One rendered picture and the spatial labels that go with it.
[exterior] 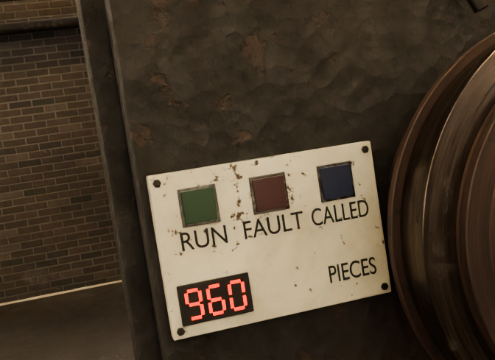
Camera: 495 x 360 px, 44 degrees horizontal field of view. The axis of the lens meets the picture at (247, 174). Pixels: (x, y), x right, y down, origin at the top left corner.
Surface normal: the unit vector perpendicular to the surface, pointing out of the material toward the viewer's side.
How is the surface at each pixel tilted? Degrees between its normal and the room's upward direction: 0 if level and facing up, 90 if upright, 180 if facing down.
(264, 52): 90
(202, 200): 90
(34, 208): 90
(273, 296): 90
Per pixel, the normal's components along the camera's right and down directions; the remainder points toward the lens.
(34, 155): 0.24, 0.02
